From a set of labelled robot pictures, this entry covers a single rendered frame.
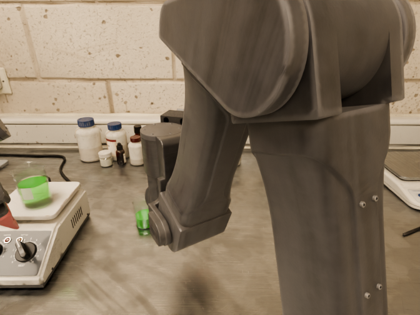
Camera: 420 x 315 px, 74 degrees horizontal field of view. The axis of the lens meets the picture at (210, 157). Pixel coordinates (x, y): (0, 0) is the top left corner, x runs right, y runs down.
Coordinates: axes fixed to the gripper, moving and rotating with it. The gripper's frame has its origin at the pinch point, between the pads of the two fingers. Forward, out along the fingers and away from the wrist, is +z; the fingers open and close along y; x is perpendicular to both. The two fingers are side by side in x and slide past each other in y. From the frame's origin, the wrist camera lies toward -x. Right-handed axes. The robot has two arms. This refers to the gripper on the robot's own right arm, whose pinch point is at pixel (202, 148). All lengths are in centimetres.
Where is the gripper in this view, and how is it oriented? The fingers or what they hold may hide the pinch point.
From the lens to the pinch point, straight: 55.8
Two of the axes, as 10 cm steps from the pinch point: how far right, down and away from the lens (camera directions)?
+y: -9.7, -1.1, 2.4
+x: 0.0, 9.1, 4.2
